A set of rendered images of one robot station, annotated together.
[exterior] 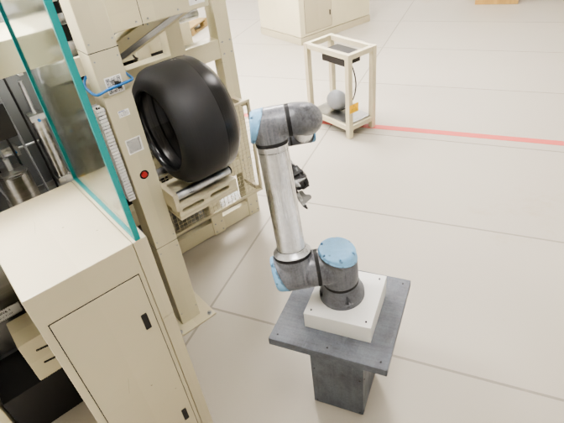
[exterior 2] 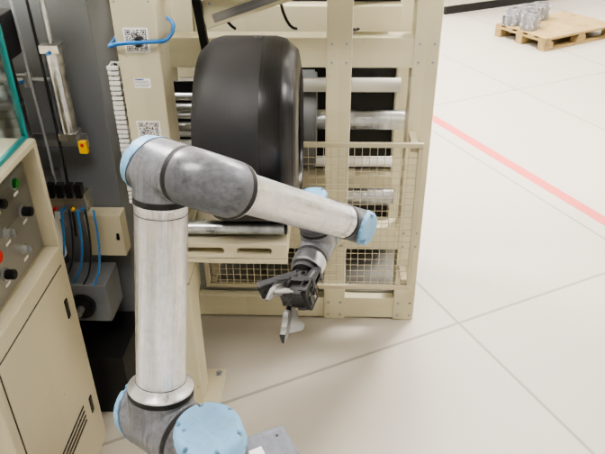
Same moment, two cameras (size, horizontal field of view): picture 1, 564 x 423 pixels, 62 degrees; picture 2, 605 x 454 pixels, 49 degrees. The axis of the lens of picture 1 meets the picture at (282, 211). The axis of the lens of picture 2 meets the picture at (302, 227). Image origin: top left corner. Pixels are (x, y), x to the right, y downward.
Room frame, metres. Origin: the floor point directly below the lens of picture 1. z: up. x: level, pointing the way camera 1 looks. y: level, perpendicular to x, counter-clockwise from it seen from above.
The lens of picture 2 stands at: (0.75, -0.95, 2.05)
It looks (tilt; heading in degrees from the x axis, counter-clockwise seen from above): 32 degrees down; 39
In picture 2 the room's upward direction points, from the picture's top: 1 degrees counter-clockwise
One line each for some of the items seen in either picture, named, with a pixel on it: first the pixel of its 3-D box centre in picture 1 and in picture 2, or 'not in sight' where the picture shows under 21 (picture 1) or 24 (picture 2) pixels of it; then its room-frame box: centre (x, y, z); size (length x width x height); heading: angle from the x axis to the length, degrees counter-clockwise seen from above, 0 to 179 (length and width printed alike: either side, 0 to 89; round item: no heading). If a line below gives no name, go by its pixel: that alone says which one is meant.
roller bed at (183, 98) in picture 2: not in sight; (192, 123); (2.35, 0.88, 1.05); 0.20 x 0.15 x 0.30; 126
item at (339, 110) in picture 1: (340, 86); not in sight; (4.28, -0.71, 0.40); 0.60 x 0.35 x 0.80; 33
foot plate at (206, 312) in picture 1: (186, 312); (191, 390); (2.01, 0.67, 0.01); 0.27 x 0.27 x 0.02; 36
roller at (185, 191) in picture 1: (202, 183); (235, 227); (2.07, 0.39, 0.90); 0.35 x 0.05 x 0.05; 126
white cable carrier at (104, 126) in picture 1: (116, 155); (127, 135); (1.93, 0.72, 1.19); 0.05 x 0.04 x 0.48; 36
